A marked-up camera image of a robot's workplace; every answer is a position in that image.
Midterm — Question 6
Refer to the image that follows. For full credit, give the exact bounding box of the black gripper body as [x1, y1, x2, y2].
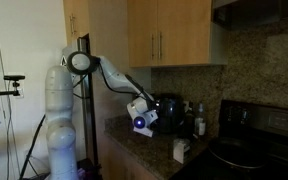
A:
[149, 101, 163, 132]

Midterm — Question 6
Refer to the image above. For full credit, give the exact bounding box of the dark glass bottle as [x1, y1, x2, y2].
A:
[183, 101, 196, 139]

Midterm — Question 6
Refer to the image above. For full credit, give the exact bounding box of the dark bottle with white cap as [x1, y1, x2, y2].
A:
[194, 102, 207, 139]

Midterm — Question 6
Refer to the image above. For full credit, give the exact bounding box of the wooden lower cabinet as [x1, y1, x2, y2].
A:
[97, 132, 160, 180]

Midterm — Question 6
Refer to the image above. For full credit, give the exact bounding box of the stainless steel fridge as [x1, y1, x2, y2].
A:
[77, 33, 100, 169]

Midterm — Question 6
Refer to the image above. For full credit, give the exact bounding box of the wooden upper cabinet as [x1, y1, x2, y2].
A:
[127, 0, 228, 69]

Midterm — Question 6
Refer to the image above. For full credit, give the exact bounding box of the black frying pan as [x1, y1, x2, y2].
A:
[208, 136, 269, 170]

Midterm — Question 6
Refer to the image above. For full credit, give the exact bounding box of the black stove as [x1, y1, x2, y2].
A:
[170, 99, 288, 180]

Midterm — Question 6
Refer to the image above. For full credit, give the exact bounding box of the tall wooden cabinet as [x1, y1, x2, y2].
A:
[62, 0, 91, 46]

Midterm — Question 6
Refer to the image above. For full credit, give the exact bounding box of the range hood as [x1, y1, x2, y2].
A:
[211, 0, 288, 32]

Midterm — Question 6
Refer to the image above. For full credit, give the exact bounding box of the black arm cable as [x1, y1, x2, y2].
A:
[72, 64, 153, 103]

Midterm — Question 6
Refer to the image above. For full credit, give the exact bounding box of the metal cabinet handle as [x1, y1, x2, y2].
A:
[157, 30, 163, 61]
[69, 13, 76, 36]
[150, 32, 155, 61]

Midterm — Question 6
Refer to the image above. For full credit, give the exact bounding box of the black floor cable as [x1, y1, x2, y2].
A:
[18, 114, 48, 180]

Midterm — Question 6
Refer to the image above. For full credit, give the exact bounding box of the white wall outlet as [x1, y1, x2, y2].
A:
[16, 87, 26, 100]

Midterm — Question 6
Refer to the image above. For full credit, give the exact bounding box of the black camera on stand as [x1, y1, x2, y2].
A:
[3, 74, 27, 98]

